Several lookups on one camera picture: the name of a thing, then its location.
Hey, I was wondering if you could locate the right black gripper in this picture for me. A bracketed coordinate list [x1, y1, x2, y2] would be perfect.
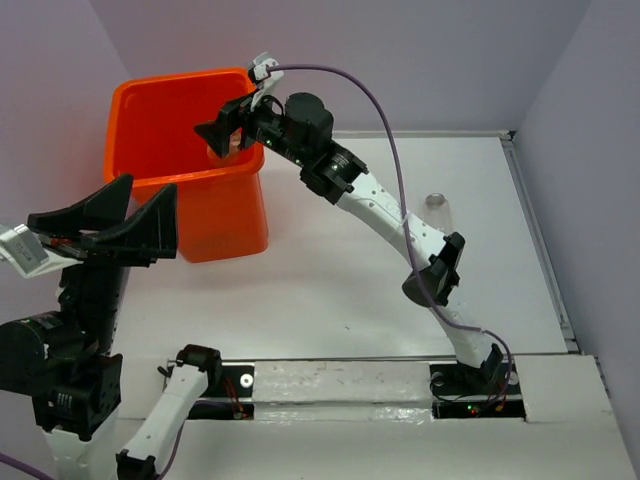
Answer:
[194, 81, 310, 167]

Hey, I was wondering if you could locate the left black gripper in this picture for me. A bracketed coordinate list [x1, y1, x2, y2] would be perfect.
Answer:
[37, 165, 186, 344]

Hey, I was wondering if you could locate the orange juice bottle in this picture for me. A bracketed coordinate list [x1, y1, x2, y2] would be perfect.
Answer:
[206, 129, 242, 162]

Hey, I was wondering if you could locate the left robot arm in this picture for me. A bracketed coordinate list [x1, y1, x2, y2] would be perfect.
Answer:
[1, 174, 222, 479]

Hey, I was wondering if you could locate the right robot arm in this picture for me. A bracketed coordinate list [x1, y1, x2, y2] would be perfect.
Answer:
[194, 92, 503, 392]

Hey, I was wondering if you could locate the orange plastic bin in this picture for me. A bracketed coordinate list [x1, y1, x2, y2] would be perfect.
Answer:
[103, 67, 268, 263]

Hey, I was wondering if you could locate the clear plastic cup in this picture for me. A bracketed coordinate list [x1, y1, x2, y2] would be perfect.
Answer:
[423, 193, 453, 235]

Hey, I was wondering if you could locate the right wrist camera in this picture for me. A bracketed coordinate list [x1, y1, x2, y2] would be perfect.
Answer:
[247, 52, 279, 85]

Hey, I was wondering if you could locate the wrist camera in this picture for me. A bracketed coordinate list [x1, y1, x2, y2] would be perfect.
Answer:
[1, 224, 49, 278]
[247, 52, 279, 85]

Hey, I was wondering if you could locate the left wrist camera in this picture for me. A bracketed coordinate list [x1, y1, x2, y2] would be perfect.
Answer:
[1, 224, 49, 278]

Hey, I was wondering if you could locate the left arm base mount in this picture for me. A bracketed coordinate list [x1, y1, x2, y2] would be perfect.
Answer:
[159, 360, 256, 422]

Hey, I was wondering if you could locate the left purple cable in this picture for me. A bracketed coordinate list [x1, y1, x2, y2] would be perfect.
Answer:
[0, 399, 251, 480]

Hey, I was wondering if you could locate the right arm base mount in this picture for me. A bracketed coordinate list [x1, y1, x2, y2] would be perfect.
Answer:
[429, 363, 526, 420]

